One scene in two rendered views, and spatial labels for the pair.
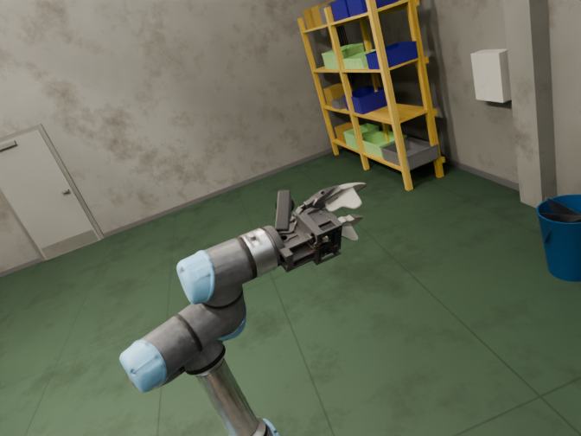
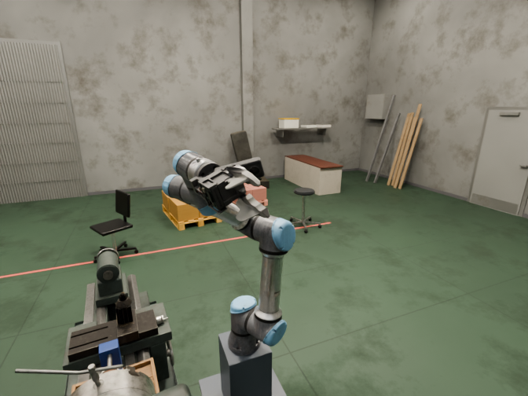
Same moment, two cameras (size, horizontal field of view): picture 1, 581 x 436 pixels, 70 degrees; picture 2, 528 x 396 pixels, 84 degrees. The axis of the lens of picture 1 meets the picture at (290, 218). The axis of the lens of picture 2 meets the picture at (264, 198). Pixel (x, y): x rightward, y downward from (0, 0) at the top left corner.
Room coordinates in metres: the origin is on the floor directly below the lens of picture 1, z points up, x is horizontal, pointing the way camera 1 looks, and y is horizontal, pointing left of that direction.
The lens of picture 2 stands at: (0.56, -0.68, 2.15)
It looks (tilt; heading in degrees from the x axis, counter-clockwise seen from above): 17 degrees down; 74
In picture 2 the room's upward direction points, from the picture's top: straight up
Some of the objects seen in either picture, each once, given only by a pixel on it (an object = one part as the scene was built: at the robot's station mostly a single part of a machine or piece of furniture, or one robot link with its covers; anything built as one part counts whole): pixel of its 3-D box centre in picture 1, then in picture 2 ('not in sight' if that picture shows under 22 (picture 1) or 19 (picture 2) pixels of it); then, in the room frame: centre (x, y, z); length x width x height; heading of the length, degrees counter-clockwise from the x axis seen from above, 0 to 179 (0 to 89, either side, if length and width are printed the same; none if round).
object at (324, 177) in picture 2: not in sight; (310, 173); (4.14, 6.91, 0.36); 2.06 x 0.66 x 0.73; 96
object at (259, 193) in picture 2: not in sight; (241, 192); (1.93, 5.94, 0.21); 1.19 x 0.86 x 0.42; 99
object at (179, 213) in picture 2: not in sight; (189, 205); (0.70, 5.25, 0.24); 1.34 x 0.97 x 0.47; 99
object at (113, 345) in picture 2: not in sight; (111, 364); (0.18, 0.57, 1.00); 0.08 x 0.06 x 0.23; 11
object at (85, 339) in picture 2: not in sight; (115, 332); (0.14, 0.85, 0.95); 0.43 x 0.18 x 0.04; 11
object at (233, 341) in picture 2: not in sight; (243, 334); (0.79, 0.43, 1.15); 0.15 x 0.15 x 0.10
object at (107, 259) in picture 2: not in sight; (109, 274); (0.02, 1.41, 1.01); 0.30 x 0.20 x 0.29; 101
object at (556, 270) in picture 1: (570, 235); not in sight; (2.59, -1.98, 0.29); 0.50 x 0.46 x 0.58; 5
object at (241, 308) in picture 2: not in sight; (244, 313); (0.79, 0.42, 1.27); 0.13 x 0.12 x 0.14; 124
